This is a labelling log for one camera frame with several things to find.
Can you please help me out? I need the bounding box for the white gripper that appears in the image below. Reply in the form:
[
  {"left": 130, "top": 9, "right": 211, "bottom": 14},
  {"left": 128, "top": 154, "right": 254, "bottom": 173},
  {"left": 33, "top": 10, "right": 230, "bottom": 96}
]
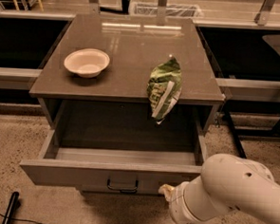
[{"left": 158, "top": 182, "right": 204, "bottom": 224}]

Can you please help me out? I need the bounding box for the grey top drawer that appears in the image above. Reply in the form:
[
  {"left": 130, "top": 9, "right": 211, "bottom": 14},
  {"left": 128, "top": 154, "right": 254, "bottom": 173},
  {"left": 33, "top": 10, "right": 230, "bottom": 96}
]
[{"left": 20, "top": 100, "right": 207, "bottom": 195}]

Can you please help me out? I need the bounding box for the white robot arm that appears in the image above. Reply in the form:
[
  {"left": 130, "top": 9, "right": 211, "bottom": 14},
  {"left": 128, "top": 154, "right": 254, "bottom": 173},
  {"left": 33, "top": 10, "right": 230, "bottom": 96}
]
[{"left": 159, "top": 153, "right": 280, "bottom": 224}]

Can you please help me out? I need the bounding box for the grey drawer cabinet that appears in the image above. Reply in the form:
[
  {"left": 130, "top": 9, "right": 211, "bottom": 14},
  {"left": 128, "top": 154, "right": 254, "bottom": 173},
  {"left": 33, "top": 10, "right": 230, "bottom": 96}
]
[{"left": 22, "top": 9, "right": 231, "bottom": 204}]

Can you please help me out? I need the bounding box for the green chip bag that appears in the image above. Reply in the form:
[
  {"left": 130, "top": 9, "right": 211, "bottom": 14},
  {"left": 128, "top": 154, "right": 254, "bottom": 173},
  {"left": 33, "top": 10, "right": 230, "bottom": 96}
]
[{"left": 147, "top": 55, "right": 182, "bottom": 124}]

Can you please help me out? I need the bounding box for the black caster leg left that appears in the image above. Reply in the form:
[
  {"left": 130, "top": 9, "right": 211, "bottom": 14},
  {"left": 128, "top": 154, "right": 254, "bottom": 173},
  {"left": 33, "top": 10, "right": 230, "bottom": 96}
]
[{"left": 2, "top": 191, "right": 20, "bottom": 224}]

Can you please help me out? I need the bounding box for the white paper bowl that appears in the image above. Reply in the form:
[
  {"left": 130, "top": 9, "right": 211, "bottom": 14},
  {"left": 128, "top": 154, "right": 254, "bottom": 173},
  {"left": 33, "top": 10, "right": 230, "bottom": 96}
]
[{"left": 64, "top": 48, "right": 110, "bottom": 79}]

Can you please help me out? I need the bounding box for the white wire basket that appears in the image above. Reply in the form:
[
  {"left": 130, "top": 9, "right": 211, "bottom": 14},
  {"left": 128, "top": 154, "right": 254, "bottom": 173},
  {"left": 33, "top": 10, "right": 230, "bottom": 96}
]
[{"left": 129, "top": 2, "right": 204, "bottom": 19}]

